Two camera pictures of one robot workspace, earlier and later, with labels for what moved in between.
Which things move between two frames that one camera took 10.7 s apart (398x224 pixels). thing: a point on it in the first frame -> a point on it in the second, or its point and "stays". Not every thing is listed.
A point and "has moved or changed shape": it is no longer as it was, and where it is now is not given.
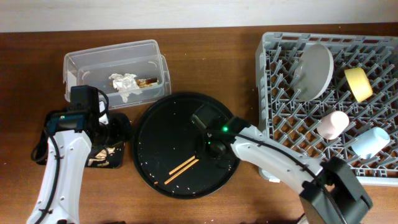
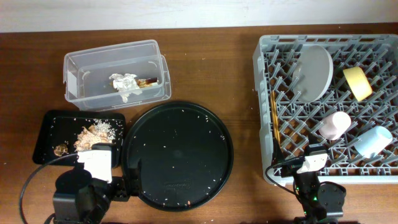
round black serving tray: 167,150 has moved or changed shape
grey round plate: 314,72 stays
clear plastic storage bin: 127,73 stays
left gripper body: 112,133 -> 117,188
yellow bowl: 359,83 stays
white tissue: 125,84 stays
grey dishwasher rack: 332,96 stays
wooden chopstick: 181,165 -> 274,111
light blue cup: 370,142 stays
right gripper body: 209,139 -> 291,165
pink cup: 333,125 stays
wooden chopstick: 181,172 -> 275,116
